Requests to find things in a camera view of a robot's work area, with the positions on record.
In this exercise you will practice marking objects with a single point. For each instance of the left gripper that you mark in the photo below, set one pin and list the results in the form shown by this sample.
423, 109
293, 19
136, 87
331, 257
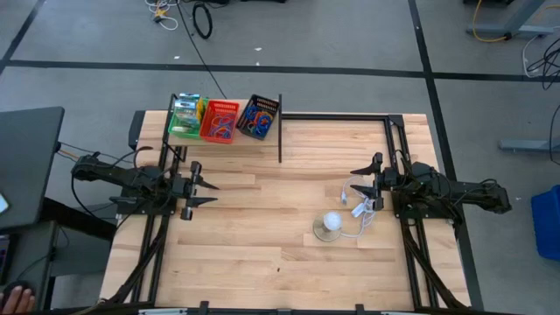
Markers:
189, 190

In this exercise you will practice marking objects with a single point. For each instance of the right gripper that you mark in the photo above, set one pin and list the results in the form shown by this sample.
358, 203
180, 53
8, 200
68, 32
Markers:
381, 181

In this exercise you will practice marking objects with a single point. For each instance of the red plastic basket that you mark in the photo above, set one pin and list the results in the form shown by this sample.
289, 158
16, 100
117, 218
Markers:
205, 135

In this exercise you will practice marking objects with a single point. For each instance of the green plastic basket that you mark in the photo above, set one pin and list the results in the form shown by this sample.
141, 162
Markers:
175, 131

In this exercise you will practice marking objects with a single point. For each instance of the black plastic basket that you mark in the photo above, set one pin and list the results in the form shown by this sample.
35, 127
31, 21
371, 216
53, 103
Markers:
267, 102

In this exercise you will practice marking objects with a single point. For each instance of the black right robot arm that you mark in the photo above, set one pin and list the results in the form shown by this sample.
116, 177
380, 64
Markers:
450, 190

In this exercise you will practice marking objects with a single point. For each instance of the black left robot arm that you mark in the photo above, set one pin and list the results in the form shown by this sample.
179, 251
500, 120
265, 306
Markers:
122, 177

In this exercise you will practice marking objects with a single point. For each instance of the grey desk foot bar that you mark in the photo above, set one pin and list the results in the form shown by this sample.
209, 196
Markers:
534, 145

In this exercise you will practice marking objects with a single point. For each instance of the black computer desk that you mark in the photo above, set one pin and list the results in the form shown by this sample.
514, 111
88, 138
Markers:
26, 166

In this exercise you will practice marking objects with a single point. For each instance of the grey desk leg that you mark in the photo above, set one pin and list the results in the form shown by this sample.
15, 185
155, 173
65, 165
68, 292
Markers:
525, 31

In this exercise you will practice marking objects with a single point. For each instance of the black box with LED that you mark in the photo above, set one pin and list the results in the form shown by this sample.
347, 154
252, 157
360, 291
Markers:
136, 129

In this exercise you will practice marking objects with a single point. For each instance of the blue plastic bin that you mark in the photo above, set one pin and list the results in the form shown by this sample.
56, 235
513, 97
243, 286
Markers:
547, 223

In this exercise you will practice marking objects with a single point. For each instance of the black computer mouse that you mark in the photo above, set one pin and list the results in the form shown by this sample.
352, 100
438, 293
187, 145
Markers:
22, 285

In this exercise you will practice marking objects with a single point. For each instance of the person's hand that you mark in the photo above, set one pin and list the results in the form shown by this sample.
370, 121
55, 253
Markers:
17, 302

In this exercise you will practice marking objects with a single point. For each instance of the black aluminium rig frame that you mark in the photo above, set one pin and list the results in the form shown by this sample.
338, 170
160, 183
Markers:
332, 116

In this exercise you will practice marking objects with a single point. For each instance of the wooden shelf riser black frame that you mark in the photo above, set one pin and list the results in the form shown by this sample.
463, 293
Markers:
262, 146

